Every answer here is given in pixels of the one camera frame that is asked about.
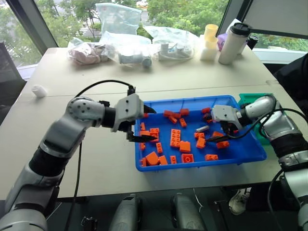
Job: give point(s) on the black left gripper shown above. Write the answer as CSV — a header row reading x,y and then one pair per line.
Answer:
x,y
129,131

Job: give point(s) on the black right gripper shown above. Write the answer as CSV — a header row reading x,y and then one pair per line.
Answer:
x,y
228,127

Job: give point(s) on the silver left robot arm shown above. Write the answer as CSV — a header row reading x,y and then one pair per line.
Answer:
x,y
60,134

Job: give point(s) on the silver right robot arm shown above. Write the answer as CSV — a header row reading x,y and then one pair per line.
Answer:
x,y
281,130

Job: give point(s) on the blue plastic bin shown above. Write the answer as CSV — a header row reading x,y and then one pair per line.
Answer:
x,y
192,166

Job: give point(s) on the green plastic bin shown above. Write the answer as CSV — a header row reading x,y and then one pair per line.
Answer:
x,y
250,97

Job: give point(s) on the small orange toy brick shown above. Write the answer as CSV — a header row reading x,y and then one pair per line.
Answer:
x,y
200,144
172,119
173,159
217,133
143,162
154,130
143,126
177,115
144,133
205,110
154,134
159,147
211,157
142,146
235,131
184,112
223,145
167,113
183,123
145,115
199,135

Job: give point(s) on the silver cylindrical battery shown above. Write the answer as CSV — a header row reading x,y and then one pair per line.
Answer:
x,y
202,128

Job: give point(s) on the large orange toy brick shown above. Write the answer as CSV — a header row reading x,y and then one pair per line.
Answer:
x,y
175,137

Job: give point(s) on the sloped orange toy brick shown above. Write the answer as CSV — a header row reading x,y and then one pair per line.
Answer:
x,y
185,146
152,159
163,160

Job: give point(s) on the square orange toy brick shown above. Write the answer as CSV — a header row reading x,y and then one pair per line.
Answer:
x,y
187,158

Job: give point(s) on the plastic bag with grey parts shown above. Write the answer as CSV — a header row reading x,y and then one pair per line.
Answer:
x,y
130,56

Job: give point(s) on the white sneaker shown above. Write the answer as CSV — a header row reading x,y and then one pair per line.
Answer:
x,y
238,202

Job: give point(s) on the plastic bag with white parts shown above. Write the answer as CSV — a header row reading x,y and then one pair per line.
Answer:
x,y
170,45

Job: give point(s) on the white tumbler with black lid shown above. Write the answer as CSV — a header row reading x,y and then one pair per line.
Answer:
x,y
231,45

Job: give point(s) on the purple plastic item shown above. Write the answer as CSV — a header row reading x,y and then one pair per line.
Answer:
x,y
222,42

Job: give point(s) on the dark rounded grey shape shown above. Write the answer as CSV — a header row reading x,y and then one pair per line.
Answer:
x,y
127,214
186,214

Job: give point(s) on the yellow plastic cup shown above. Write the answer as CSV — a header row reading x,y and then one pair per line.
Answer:
x,y
211,33

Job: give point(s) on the person in dark clothes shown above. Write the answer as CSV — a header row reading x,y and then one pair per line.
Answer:
x,y
293,79

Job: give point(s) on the plastic bag with pink contents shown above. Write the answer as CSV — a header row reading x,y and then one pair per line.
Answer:
x,y
84,54

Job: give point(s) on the black cup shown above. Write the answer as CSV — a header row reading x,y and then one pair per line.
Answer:
x,y
252,41

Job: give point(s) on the tall clear plastic bag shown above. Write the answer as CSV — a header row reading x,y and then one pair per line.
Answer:
x,y
118,19

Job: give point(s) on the small white cylinder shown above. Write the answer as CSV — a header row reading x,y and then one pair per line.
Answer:
x,y
38,91

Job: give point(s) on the dark window pillar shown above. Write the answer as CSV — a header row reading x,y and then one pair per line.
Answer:
x,y
33,21
232,12

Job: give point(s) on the white board panel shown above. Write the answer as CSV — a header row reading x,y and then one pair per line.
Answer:
x,y
279,14

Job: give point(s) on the black chair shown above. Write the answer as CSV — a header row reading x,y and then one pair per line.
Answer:
x,y
9,81

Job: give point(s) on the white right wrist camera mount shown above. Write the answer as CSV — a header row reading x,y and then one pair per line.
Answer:
x,y
225,114

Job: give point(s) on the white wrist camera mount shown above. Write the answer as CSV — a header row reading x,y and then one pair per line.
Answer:
x,y
127,109
225,114

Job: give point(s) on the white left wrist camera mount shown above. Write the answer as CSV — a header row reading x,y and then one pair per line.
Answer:
x,y
127,109

